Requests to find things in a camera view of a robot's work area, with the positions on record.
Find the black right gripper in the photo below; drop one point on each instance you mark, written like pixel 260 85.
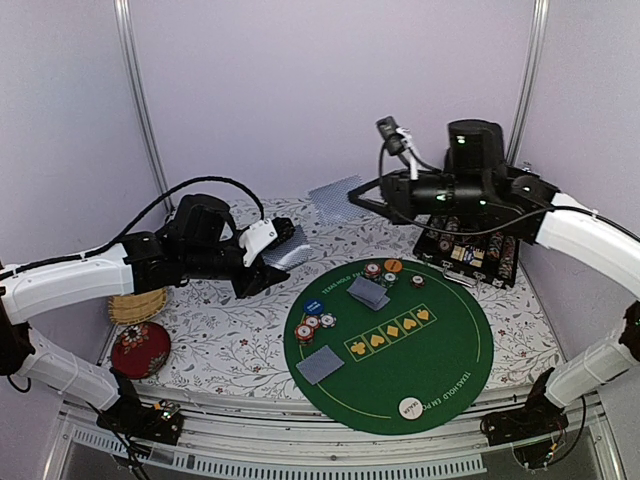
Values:
pixel 399 206

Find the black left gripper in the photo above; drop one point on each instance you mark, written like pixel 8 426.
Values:
pixel 257 280

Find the blue playing card deck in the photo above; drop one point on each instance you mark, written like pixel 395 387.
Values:
pixel 291 254

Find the face-down card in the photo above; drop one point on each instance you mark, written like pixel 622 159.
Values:
pixel 319 365
pixel 362 283
pixel 331 201
pixel 375 299

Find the blue blind button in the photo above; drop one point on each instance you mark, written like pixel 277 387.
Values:
pixel 313 307

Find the orange blind button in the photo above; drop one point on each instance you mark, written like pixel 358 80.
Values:
pixel 393 265

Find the single red five chip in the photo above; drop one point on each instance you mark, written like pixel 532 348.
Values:
pixel 312 321

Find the green white chip stack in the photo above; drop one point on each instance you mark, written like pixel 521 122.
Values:
pixel 388 279

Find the dark maroon chip stack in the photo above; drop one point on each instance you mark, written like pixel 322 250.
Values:
pixel 418 281

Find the white dealer button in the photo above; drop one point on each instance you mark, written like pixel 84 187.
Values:
pixel 411 408

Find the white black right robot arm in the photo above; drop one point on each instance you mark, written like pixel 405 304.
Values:
pixel 583 234

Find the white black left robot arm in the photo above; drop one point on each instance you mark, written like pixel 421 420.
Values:
pixel 200 241

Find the floral white table cloth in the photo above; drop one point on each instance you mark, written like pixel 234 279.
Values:
pixel 224 346

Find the black poker chip case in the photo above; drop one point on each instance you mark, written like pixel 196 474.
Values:
pixel 470 250

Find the woven bamboo basket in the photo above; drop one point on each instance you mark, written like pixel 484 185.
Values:
pixel 134 309

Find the round green poker mat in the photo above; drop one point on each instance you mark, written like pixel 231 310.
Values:
pixel 432 343

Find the red floral round cushion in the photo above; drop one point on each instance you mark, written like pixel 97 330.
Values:
pixel 141 350

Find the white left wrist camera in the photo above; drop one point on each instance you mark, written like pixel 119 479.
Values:
pixel 264 235

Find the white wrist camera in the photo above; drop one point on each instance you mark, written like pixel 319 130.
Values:
pixel 398 142
pixel 264 235

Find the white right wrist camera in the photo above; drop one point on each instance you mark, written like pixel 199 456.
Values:
pixel 398 142

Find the right aluminium frame post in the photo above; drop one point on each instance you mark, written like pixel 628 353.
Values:
pixel 533 58

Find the aluminium frame post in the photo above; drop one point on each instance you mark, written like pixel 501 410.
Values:
pixel 124 24
pixel 533 58

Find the left aluminium frame post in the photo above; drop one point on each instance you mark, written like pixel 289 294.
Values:
pixel 124 24

